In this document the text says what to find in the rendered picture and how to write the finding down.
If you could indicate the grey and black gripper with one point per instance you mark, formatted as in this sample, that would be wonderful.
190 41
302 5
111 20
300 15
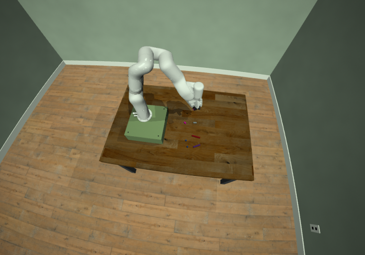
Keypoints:
197 105

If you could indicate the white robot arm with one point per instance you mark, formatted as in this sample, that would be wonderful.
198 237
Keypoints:
145 64

